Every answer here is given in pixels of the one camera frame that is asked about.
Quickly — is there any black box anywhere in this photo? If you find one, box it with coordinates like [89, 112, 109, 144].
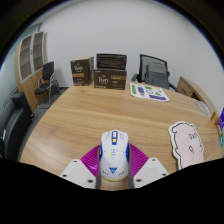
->
[96, 53, 128, 71]

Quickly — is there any tall brown cardboard box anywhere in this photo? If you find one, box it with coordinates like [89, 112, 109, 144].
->
[70, 56, 95, 87]

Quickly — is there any wide brown cardboard box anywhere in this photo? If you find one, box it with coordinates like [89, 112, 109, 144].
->
[93, 68, 128, 91]

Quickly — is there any black leather sofa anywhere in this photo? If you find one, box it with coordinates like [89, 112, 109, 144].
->
[0, 92, 35, 161]

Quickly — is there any wooden side desk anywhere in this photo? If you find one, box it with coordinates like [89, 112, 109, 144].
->
[176, 75, 214, 114]

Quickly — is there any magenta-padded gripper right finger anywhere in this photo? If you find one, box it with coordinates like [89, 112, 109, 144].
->
[127, 143, 170, 190]

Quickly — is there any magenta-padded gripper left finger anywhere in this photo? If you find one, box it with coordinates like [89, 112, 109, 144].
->
[59, 144, 102, 190]

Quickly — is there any black visitor chair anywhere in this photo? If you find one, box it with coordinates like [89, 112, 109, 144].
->
[34, 61, 62, 108]

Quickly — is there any small orange box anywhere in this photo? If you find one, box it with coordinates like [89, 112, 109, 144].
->
[210, 111, 221, 126]

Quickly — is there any pink pig-shaped mouse pad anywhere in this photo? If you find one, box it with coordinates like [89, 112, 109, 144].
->
[168, 121, 205, 171]

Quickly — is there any white and blue computer mouse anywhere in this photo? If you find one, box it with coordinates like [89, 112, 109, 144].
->
[97, 129, 132, 183]

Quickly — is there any wooden cabinet with glass doors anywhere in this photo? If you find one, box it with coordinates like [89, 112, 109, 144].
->
[13, 30, 48, 111]

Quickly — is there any black mesh office chair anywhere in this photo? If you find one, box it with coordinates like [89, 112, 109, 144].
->
[131, 53, 178, 92]

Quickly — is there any grey backpack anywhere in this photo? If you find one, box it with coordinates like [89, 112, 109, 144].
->
[144, 61, 171, 90]

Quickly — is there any white printed paper sheet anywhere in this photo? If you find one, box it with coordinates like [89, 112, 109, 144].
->
[129, 82, 170, 102]

